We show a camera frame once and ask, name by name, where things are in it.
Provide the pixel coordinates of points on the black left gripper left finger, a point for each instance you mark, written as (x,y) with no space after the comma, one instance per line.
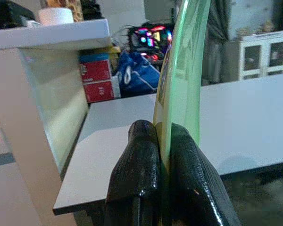
(134,169)

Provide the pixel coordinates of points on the white table with dark edge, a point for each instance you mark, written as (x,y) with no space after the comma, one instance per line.
(238,122)

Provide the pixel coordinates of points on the red box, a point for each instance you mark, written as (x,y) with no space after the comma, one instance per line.
(99,91)
(95,71)

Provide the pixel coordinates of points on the white glass door cabinet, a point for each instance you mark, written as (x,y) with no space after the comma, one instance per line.
(265,55)

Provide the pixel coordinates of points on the dark hanging cloth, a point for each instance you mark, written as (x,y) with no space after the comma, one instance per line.
(217,42)

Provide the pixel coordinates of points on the green plate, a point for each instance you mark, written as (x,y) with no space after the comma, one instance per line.
(186,70)

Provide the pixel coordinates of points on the white shelf unit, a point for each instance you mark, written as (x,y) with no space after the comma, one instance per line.
(37,89)

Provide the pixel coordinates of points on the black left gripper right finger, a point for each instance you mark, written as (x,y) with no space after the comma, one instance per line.
(191,183)

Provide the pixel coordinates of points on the blue bag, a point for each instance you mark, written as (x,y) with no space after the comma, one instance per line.
(138,75)

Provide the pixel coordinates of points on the computer with coloured lights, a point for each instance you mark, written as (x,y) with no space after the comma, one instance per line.
(151,38)

